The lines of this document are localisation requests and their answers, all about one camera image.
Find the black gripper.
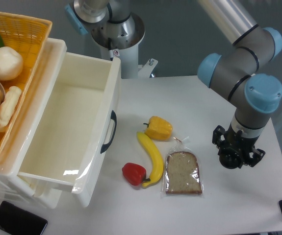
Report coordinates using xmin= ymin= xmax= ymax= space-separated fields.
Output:
xmin=212 ymin=125 xmax=265 ymax=167

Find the dark purple mangosteen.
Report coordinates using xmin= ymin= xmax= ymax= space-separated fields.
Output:
xmin=218 ymin=147 xmax=243 ymax=169

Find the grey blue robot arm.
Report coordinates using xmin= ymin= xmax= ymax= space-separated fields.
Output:
xmin=197 ymin=0 xmax=282 ymax=169

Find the white upper drawer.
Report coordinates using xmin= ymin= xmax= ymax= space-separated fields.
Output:
xmin=19 ymin=53 xmax=121 ymax=208

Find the white drawer cabinet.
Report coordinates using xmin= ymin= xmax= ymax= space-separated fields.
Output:
xmin=0 ymin=38 xmax=67 ymax=208

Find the bagged bread slice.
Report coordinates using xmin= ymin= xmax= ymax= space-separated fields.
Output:
xmin=162 ymin=137 xmax=204 ymax=196

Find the yellow bell pepper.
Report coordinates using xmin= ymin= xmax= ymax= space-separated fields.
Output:
xmin=144 ymin=116 xmax=173 ymax=141

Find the yellow banana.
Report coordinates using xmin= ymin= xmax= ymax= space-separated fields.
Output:
xmin=136 ymin=132 xmax=164 ymax=188

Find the red bell pepper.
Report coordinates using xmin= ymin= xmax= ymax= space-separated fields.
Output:
xmin=122 ymin=163 xmax=151 ymax=186

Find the pale peanut shaped bread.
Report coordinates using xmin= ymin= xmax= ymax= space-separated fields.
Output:
xmin=0 ymin=86 xmax=22 ymax=132

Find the black smartphone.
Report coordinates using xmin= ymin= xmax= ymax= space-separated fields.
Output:
xmin=0 ymin=201 xmax=48 ymax=235

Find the yellow wicker basket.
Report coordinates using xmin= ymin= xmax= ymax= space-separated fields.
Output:
xmin=0 ymin=12 xmax=52 ymax=155

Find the white round bun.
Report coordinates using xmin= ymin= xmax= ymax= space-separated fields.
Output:
xmin=0 ymin=47 xmax=24 ymax=81

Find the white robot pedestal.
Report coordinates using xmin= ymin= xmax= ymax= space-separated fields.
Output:
xmin=64 ymin=0 xmax=159 ymax=79

